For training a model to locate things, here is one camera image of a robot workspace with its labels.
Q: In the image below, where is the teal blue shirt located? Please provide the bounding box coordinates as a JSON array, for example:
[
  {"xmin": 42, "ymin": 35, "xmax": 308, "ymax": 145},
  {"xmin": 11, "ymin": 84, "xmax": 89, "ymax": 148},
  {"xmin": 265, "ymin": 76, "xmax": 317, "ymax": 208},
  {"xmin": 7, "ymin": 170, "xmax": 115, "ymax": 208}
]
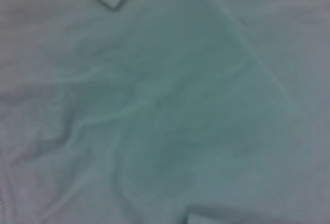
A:
[{"xmin": 0, "ymin": 0, "xmax": 330, "ymax": 224}]

